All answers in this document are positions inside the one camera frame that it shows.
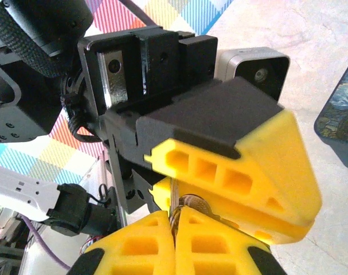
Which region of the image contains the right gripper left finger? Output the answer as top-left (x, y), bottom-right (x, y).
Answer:
top-left (67, 210), bottom-right (177, 275)

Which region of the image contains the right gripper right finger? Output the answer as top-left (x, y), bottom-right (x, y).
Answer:
top-left (175, 206), bottom-right (287, 275)

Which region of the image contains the small metal key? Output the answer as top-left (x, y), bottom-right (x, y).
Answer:
top-left (168, 176), bottom-right (213, 231)

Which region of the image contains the starry night painted box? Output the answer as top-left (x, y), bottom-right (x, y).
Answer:
top-left (314, 52), bottom-right (348, 172)

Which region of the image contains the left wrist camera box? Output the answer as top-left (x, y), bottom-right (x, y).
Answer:
top-left (216, 47), bottom-right (291, 103)

